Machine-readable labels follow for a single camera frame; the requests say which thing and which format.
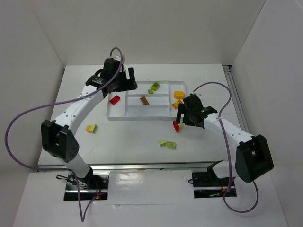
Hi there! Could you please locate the orange lego piece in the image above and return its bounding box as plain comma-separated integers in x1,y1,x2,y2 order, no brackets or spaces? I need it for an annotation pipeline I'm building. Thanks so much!
172,99,183,109

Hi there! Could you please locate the orange yellow lego brick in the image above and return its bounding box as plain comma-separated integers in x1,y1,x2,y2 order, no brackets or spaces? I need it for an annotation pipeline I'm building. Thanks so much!
173,91,185,100

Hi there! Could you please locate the red rectangular lego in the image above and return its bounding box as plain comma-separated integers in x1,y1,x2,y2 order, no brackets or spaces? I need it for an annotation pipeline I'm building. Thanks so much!
109,95,121,105

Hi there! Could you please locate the brown lego plate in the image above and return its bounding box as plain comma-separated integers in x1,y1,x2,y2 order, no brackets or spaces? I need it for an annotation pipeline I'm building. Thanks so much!
140,96,149,105

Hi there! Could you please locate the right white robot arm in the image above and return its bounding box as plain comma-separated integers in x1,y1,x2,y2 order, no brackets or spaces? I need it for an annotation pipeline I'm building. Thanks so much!
176,95,274,183

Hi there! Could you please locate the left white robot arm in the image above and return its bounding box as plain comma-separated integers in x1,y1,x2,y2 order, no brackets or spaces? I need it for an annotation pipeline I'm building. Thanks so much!
41,58,138,187

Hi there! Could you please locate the green lego in tray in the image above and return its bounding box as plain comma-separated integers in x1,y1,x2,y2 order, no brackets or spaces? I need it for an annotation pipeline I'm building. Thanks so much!
151,83,160,91

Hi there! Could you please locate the white compartment tray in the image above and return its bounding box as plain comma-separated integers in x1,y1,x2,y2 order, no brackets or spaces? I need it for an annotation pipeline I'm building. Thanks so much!
106,80,186,121

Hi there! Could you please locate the pale green lego pair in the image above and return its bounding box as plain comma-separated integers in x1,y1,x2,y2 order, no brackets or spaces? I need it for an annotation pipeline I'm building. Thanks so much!
159,140,177,150

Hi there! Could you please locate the yellow and green lego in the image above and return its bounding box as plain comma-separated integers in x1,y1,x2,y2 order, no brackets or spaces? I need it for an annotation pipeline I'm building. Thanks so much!
86,124,97,134

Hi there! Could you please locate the aluminium rail right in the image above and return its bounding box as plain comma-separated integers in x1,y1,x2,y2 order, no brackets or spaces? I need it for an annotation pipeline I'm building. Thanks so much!
222,64,261,167

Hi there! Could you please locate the aluminium rail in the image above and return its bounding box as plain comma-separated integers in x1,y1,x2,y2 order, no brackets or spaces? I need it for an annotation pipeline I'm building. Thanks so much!
222,64,261,167
37,160,261,173

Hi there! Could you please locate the aluminium rail front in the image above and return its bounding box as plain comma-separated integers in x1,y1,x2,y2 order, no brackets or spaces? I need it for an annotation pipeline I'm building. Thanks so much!
37,160,261,173

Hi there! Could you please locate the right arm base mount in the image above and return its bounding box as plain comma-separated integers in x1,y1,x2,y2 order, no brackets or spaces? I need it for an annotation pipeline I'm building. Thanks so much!
188,167,229,199

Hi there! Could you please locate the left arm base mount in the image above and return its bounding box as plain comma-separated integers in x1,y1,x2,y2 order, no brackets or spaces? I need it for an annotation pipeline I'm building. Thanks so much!
56,173,109,201

